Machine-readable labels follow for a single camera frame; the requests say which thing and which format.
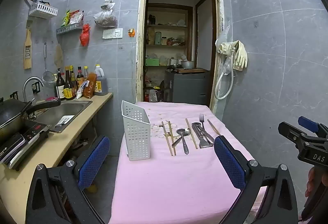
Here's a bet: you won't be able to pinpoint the metal mesh strainer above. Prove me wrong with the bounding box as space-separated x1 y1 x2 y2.
41 42 55 88

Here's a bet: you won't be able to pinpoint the cream rubber gloves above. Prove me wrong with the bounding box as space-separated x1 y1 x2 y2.
217 40 248 71

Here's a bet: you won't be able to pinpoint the wooden shelf unit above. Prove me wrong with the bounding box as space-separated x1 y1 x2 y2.
145 3 193 102

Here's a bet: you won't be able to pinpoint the pink tablecloth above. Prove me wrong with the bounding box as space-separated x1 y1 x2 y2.
109 101 269 224

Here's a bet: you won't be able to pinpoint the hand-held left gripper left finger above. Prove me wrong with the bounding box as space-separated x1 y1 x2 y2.
26 136 110 224

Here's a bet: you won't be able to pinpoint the clear plastic bag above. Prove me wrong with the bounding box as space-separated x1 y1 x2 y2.
219 25 231 76

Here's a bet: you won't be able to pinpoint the person's right hand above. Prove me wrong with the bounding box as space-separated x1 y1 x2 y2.
305 166 318 197

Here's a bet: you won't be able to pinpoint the pale wooden spatula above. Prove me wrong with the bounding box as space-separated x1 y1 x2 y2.
54 43 64 69

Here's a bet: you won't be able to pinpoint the grey cabinet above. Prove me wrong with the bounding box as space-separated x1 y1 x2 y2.
164 69 211 106

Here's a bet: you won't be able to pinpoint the red plastic bag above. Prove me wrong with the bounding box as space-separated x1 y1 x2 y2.
79 23 92 47

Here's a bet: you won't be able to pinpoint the white hose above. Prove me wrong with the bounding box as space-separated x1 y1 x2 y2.
214 54 235 101

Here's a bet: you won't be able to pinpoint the wooden door frame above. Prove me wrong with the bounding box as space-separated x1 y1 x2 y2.
135 0 222 115

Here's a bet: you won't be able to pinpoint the white perforated utensil holder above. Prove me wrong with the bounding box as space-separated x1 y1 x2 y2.
121 100 151 161

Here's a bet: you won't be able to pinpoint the wooden cutting board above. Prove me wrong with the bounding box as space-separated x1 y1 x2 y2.
176 68 209 74

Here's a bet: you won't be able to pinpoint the white wall basket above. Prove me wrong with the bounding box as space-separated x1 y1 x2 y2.
28 1 59 19

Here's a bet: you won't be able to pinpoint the green snack packet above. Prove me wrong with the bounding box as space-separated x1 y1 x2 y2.
61 9 70 27

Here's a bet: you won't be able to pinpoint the wooden grater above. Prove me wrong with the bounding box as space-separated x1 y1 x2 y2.
24 28 33 70

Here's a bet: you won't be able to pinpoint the black induction cooker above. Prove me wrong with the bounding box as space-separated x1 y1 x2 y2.
0 120 52 171

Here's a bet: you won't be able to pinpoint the tall dark sauce bottle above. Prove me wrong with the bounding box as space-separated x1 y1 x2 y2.
69 65 78 97

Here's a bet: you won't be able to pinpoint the chrome faucet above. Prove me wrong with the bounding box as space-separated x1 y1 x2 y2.
23 76 46 102

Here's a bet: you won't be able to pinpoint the metal fork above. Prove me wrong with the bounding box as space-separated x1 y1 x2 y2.
199 114 215 144

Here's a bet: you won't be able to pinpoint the beige kitchen counter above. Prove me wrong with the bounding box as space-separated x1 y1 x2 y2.
0 92 114 224

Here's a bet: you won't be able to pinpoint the red snack packet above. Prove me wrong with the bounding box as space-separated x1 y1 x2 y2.
69 9 85 25

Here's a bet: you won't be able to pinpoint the large dark vinegar jug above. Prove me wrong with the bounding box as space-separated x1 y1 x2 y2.
93 64 109 97

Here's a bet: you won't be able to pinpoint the large metal spoon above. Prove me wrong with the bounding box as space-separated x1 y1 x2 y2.
176 128 190 155

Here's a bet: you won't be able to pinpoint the red cap sauce bottle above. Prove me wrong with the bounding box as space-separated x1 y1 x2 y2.
76 67 85 87

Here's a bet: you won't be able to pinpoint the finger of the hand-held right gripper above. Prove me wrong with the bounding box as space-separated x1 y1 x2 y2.
278 122 308 149
298 116 328 139

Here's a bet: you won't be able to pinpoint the white slotted drain cover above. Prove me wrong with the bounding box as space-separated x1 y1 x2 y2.
55 115 75 128

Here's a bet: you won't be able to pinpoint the soy sauce bottle yellow label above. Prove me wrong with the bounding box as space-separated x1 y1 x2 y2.
63 66 75 101

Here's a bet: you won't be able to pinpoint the grey wall rack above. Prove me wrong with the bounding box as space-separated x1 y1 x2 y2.
56 21 85 36

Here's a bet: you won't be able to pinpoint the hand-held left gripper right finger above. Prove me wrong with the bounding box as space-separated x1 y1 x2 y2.
214 136 299 224

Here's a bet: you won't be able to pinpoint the small metal spoon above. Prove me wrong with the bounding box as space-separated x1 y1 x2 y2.
171 129 191 147

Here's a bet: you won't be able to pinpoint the clear bag of dried goods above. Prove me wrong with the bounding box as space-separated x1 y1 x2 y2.
93 8 118 28

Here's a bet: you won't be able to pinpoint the white and blue packet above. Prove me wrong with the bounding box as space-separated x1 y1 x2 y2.
76 80 90 99

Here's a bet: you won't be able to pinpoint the black wok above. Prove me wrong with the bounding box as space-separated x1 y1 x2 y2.
0 98 62 138

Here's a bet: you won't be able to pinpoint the stainless steel sink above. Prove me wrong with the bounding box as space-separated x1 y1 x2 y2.
33 100 93 134

